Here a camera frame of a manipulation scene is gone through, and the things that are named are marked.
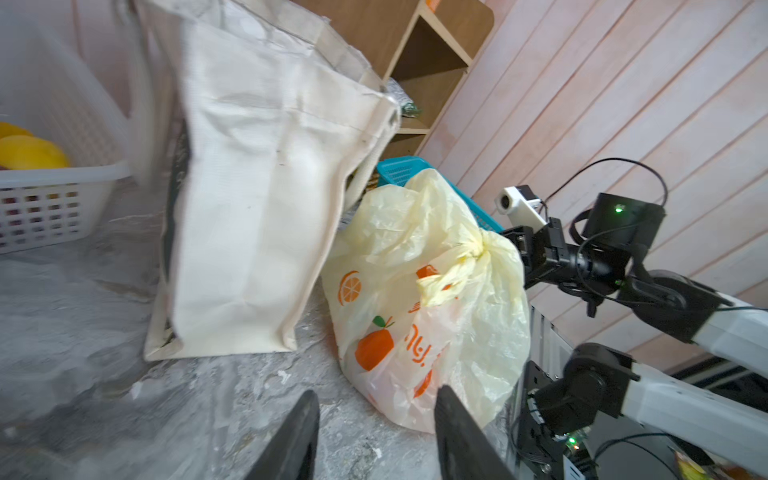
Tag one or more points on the white plastic basket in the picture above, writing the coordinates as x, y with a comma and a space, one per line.
63, 140

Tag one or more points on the wooden shelf unit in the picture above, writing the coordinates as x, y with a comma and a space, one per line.
426, 46

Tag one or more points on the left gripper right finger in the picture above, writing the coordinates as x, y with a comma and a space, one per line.
464, 451

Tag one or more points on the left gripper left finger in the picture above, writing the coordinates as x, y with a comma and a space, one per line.
291, 452

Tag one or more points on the yellow plastic bag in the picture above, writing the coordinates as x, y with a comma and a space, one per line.
417, 304

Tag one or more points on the teal plastic basket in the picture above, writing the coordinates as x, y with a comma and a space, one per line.
441, 197

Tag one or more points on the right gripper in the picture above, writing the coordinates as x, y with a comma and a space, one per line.
546, 256

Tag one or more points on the green snack packet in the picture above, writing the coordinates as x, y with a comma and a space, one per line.
408, 107

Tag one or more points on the canvas tote bag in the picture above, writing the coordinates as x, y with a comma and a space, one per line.
283, 124

